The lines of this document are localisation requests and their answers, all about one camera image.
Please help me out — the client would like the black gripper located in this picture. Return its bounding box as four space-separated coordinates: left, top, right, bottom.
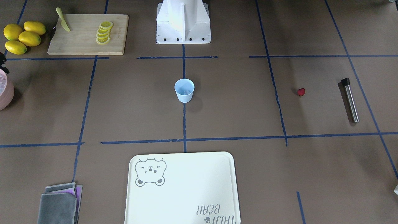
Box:
0 52 10 74

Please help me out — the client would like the pink bowl of ice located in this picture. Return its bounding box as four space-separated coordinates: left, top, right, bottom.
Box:
0 69 15 110

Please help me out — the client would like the light blue plastic cup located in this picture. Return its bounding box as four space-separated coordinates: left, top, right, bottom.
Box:
174 78 195 103

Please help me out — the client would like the yellow lemon bottom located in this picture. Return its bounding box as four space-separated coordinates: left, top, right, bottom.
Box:
5 40 27 55

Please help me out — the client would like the yellow lemon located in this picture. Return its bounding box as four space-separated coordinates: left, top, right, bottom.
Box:
24 21 46 36
18 31 41 47
3 24 24 40
5 40 27 55

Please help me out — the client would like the yellow lemon top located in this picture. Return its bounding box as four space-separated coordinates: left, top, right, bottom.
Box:
3 24 24 40
24 21 46 36

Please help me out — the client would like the yellow lemon middle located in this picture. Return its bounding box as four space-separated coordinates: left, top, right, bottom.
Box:
18 31 41 47

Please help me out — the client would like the yellow plastic knife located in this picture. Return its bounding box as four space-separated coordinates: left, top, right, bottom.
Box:
56 7 71 32

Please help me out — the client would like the wooden cutting board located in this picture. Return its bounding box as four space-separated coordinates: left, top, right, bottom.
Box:
47 14 129 55

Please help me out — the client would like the lemon slices row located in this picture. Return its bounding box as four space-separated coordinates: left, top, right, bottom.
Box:
96 21 113 44

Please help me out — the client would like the grey folded cloth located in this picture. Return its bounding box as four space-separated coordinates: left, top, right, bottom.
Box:
37 182 83 224

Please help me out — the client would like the cream bear serving tray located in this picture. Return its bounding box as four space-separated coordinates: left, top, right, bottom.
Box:
124 152 241 224

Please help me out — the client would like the red strawberry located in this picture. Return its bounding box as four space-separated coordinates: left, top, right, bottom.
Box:
297 88 306 96

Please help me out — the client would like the steel muddler with black cap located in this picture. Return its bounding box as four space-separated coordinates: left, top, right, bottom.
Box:
341 78 359 124

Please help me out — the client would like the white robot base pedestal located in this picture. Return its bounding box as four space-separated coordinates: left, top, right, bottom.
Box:
155 0 212 44

